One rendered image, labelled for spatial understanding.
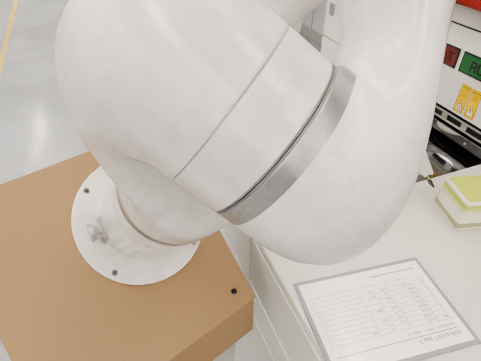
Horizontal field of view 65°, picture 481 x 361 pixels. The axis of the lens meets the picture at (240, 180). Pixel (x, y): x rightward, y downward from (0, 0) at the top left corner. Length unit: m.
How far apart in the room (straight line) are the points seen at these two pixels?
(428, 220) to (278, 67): 0.60
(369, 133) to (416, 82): 0.04
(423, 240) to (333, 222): 0.52
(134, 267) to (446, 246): 0.50
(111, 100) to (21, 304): 0.40
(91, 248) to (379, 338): 0.40
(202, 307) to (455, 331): 0.35
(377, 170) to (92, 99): 0.15
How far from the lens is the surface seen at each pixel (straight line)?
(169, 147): 0.20
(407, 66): 0.23
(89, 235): 0.54
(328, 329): 0.57
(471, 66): 1.07
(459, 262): 0.72
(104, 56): 0.20
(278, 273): 0.61
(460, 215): 0.74
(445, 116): 1.13
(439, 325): 0.62
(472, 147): 1.08
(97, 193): 0.57
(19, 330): 0.57
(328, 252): 0.23
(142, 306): 0.58
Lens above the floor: 1.45
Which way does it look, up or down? 39 degrees down
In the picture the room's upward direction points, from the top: straight up
